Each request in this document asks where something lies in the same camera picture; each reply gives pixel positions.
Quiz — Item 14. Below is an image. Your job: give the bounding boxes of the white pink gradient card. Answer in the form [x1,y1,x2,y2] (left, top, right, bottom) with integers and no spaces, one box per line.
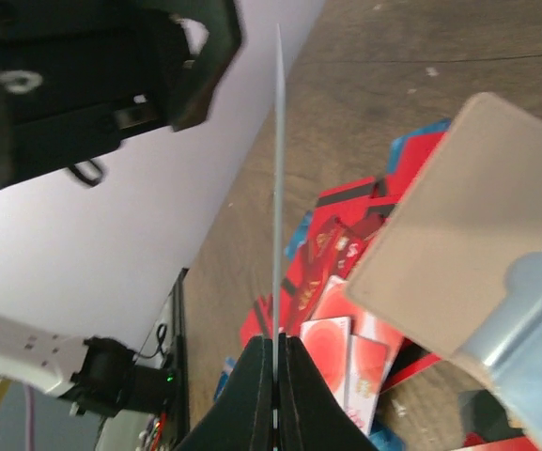
[300,276,404,434]

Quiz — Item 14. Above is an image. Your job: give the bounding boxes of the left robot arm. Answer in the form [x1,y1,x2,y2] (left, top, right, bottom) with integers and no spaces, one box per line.
[0,1,242,417]

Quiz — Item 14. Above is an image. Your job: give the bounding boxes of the teal VIP card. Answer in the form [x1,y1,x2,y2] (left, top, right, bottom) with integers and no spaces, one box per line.
[271,23,288,339]

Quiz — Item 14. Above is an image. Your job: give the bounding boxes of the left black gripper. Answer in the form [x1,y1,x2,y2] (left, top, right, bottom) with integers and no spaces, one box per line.
[0,1,242,191]

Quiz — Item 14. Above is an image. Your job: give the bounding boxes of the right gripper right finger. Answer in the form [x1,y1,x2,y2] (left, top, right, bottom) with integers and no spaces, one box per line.
[278,334,375,451]

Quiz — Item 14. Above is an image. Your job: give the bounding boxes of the beige leather card holder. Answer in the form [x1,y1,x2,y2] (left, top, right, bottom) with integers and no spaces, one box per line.
[343,91,542,451]

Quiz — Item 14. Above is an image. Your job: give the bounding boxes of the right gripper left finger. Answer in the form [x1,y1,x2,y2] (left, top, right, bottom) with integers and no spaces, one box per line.
[178,336,274,451]

